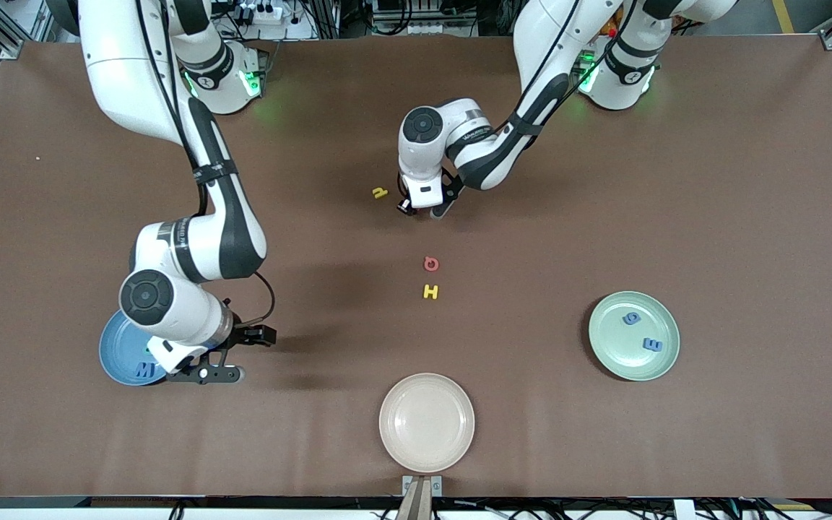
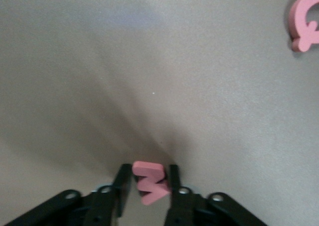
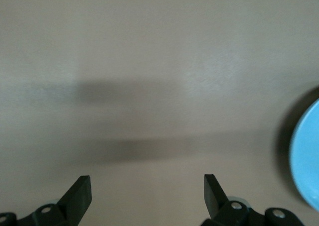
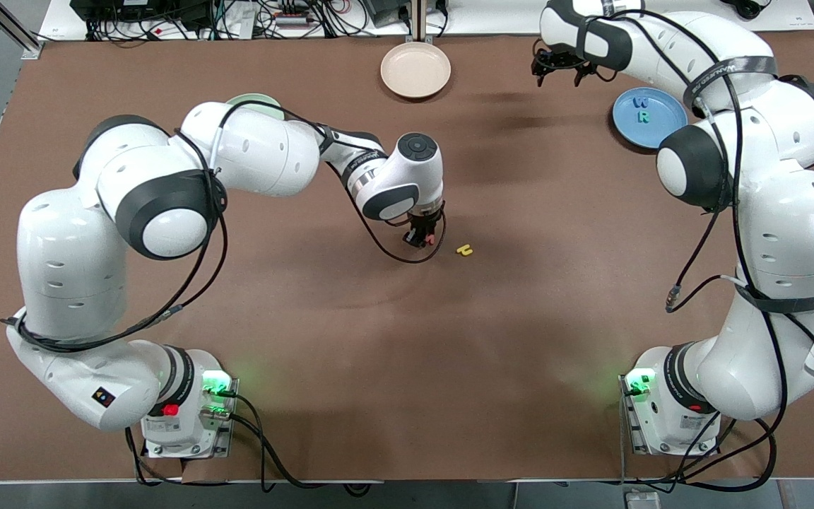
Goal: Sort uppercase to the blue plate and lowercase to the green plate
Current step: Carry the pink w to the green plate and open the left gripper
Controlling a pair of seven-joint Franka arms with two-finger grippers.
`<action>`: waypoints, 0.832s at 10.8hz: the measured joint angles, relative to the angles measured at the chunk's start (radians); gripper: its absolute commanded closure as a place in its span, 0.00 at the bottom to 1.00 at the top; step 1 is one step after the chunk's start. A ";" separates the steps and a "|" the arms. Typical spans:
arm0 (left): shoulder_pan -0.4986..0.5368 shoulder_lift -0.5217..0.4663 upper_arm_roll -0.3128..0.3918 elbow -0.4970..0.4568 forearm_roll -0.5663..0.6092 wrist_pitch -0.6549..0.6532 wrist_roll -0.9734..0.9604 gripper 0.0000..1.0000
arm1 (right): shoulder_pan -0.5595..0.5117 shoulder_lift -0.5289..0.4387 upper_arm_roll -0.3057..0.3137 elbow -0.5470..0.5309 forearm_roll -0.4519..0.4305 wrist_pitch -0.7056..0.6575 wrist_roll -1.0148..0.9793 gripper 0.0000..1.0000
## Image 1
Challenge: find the green plate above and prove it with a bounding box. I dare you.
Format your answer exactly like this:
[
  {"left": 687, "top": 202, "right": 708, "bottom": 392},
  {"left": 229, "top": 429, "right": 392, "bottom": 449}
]
[{"left": 588, "top": 291, "right": 681, "bottom": 382}]

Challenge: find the blue plate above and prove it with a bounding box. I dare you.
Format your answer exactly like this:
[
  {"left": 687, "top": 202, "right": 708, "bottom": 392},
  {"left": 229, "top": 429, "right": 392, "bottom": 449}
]
[{"left": 98, "top": 311, "right": 171, "bottom": 386}]

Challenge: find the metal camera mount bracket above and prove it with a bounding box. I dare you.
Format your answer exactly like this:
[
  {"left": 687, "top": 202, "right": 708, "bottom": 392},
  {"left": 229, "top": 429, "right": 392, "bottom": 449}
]
[{"left": 396, "top": 474, "right": 443, "bottom": 520}]

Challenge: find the beige plate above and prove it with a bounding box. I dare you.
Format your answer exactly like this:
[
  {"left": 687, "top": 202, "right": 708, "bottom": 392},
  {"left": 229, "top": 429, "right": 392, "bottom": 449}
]
[{"left": 378, "top": 373, "right": 476, "bottom": 474}]

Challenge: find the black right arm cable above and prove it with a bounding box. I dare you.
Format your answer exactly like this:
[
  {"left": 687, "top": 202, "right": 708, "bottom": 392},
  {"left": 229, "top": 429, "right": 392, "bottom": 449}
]
[{"left": 253, "top": 271, "right": 276, "bottom": 326}]

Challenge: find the white power strip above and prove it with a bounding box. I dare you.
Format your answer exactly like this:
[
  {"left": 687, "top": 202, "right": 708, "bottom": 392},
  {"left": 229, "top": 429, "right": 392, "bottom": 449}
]
[{"left": 235, "top": 0, "right": 303, "bottom": 27}]

